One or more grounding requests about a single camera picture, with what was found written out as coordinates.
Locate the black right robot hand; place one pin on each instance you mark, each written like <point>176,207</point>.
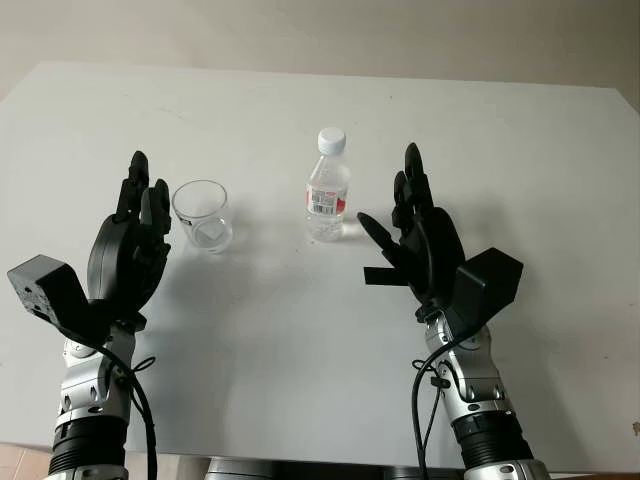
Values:
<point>435,250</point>

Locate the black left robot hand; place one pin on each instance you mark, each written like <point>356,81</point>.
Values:
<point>120,260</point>

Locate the clear plastic cup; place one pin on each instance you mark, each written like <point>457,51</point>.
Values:
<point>210,235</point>

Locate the clear water bottle white cap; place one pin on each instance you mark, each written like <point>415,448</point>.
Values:
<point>327,200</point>

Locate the dark robot torso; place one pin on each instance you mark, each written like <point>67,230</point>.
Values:
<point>240,470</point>

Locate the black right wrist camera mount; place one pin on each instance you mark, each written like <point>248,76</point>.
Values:
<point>490,280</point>

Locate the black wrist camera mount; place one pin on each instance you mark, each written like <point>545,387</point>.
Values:
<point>490,280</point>
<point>45,285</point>

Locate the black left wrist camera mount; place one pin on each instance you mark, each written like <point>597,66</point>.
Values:
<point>45,285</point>

